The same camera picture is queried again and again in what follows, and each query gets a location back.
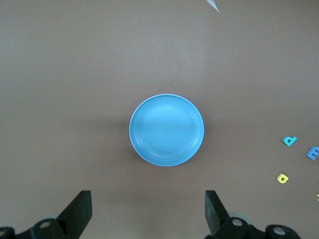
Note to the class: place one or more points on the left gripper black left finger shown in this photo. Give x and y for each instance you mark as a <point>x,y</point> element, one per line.
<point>79,211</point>

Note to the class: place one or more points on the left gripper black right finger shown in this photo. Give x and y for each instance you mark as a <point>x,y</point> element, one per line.
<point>216,214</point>

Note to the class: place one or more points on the yellow foam letter d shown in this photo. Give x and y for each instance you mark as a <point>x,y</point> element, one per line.
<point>279,179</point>

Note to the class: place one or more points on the teal foam letter p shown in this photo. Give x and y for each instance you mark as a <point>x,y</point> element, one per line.
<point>288,142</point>

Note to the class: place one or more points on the blue foam letter m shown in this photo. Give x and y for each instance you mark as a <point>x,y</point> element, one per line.
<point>312,153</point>

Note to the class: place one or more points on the blue plate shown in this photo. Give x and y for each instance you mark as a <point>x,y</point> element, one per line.
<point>166,129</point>

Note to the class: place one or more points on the brown paper table cover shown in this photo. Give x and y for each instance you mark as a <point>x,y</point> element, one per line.
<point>74,74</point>

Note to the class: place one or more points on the grey tape scrap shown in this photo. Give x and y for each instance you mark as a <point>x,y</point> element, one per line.
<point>213,3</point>

